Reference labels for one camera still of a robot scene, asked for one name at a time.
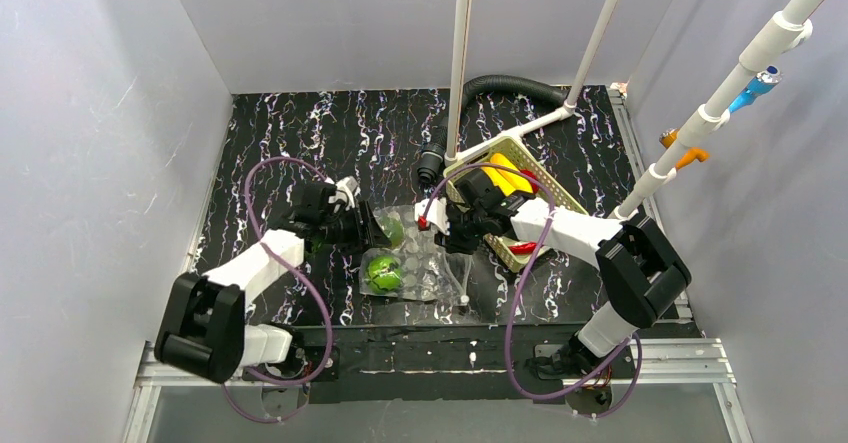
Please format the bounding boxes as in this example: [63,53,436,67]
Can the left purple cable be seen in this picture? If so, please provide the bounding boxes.
[219,156,336,425]

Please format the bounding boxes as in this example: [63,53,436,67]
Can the aluminium frame rail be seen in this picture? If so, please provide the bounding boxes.
[124,338,752,442]

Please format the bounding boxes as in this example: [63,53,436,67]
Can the white pvc pipe frame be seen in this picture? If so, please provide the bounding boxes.
[445,0,636,166]

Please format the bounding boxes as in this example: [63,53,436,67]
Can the white pvc pipe right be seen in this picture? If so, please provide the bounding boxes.
[610,0,825,220]

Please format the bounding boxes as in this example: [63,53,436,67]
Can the yellow fake banana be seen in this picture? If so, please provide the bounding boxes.
[482,153,537,196]

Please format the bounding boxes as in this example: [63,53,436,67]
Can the light green plastic basket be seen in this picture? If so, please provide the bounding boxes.
[442,136,590,274]

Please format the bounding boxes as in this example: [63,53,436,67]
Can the purple cable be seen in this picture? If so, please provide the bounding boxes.
[219,156,336,425]
[423,162,644,420]

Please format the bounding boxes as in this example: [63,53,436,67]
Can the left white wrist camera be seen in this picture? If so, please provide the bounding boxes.
[330,176,360,213]

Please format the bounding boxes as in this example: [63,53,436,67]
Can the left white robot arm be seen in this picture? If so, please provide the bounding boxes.
[154,177,390,383]

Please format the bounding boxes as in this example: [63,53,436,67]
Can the green yellow fake lemon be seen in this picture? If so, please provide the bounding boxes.
[381,217,405,248]

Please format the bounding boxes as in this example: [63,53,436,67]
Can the red fake apple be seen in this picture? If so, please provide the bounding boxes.
[520,169,539,194]

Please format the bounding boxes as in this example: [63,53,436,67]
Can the orange clamp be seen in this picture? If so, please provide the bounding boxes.
[659,128,710,172]

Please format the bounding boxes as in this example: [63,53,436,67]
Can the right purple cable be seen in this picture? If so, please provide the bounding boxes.
[423,162,644,420]

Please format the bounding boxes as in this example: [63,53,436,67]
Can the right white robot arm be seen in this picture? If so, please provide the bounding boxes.
[414,163,692,374]

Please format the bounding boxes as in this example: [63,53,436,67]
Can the black corrugated hose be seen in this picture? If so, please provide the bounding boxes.
[417,74,570,188]

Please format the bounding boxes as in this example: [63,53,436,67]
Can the red fake chili pepper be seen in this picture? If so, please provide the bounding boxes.
[509,242,537,256]

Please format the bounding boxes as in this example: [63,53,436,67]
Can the clear zip top bag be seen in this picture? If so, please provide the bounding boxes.
[359,205,473,306]

